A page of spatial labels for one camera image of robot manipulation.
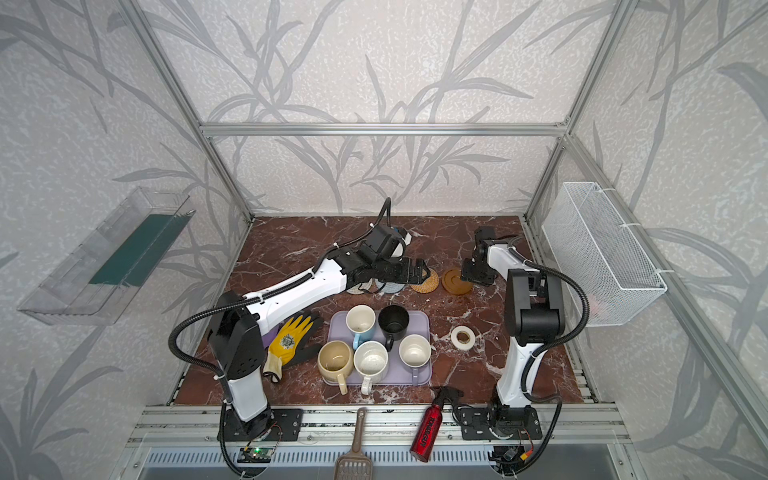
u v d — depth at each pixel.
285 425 0.74
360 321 0.90
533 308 0.53
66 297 0.59
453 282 1.01
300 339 0.86
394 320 0.86
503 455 0.76
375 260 0.64
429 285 0.99
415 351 0.84
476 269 0.87
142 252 0.63
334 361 0.83
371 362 0.83
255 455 0.71
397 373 0.83
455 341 0.87
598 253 0.63
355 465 0.69
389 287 0.72
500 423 0.66
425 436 0.68
